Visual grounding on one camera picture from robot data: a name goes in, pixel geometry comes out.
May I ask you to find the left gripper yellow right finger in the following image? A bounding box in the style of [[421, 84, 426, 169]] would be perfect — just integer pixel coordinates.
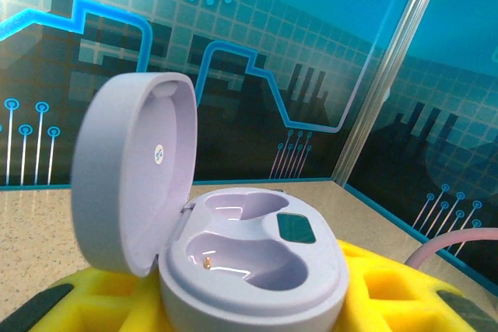
[[335, 239, 498, 332]]

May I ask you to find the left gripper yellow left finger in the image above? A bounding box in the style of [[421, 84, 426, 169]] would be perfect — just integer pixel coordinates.
[[0, 267, 169, 332]]

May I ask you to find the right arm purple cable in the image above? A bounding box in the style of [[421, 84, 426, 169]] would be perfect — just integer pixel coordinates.
[[404, 226, 498, 271]]

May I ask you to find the aluminium frame post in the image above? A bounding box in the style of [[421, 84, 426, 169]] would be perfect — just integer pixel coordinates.
[[333, 0, 448, 187]]

